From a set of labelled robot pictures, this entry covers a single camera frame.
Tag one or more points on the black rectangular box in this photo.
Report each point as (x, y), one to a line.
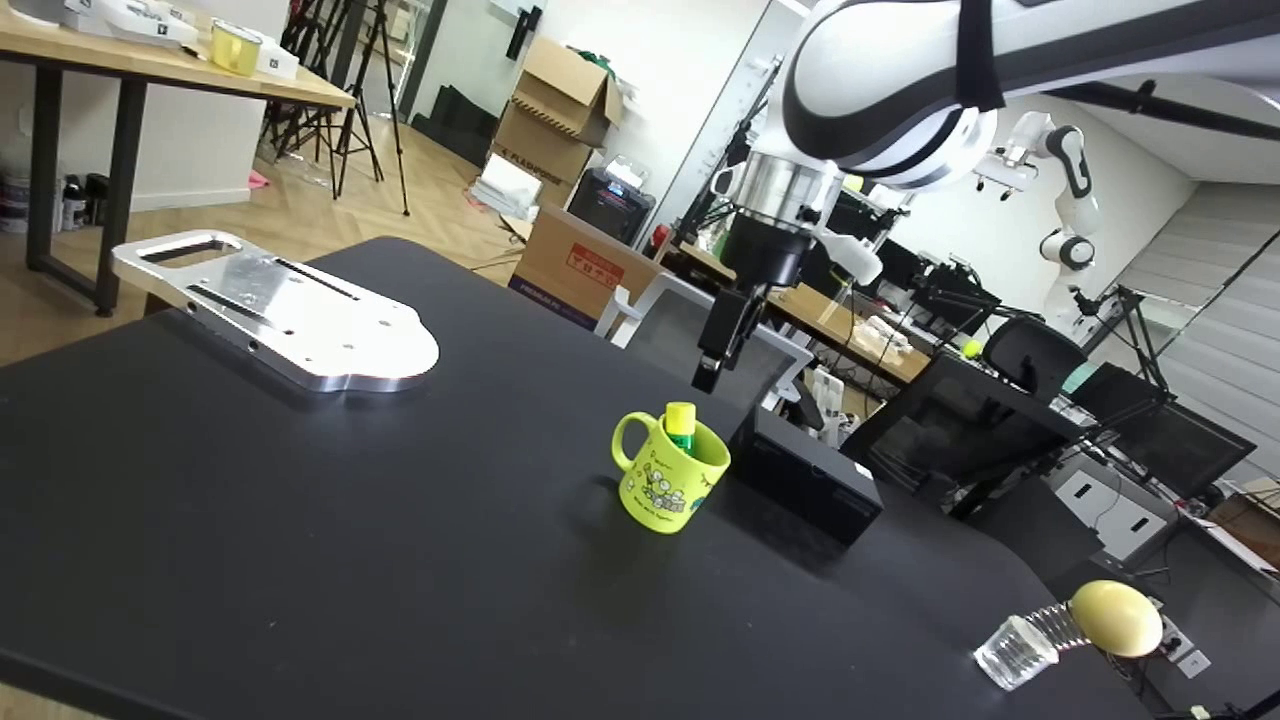
(799, 487)

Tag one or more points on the wooden side table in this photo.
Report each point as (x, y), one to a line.
(133, 70)

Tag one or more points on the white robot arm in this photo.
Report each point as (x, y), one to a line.
(911, 90)

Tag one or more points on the black camera tripod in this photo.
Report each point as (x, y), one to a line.
(342, 42)

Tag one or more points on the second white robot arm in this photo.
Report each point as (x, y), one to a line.
(1039, 141)

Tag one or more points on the yellow-green cartoon mug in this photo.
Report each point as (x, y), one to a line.
(666, 487)

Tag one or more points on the black monitor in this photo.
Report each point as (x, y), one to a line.
(961, 434)

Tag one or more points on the brown cardboard box on floor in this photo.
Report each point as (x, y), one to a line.
(573, 264)

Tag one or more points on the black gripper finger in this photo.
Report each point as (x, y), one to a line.
(706, 375)

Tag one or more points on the yellow dome lamp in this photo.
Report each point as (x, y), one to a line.
(1119, 618)

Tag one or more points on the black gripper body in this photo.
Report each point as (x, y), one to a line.
(762, 258)

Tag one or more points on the stacked cardboard boxes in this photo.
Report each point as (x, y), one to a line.
(556, 114)

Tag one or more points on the green yellow glue stick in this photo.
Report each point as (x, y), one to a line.
(683, 427)

